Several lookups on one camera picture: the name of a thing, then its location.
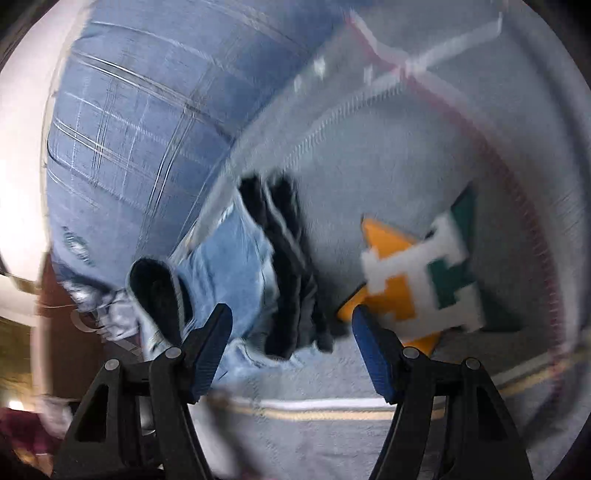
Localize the blue printed pillow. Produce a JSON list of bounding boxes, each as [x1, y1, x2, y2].
[[59, 271, 145, 346]]

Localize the brown headboard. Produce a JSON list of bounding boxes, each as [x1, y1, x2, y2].
[[33, 251, 93, 416]]

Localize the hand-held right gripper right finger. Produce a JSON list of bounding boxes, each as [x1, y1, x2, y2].
[[352, 305, 537, 480]]

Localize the grey star print bed sheet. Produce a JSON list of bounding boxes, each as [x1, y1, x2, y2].
[[185, 0, 588, 480]]

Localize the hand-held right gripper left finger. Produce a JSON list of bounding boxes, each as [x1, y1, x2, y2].
[[52, 303, 233, 480]]

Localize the white charging cable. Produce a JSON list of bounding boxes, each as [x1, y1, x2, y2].
[[69, 308, 100, 334]]

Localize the light blue jeans pants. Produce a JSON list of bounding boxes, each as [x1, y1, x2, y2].
[[127, 170, 336, 385]]

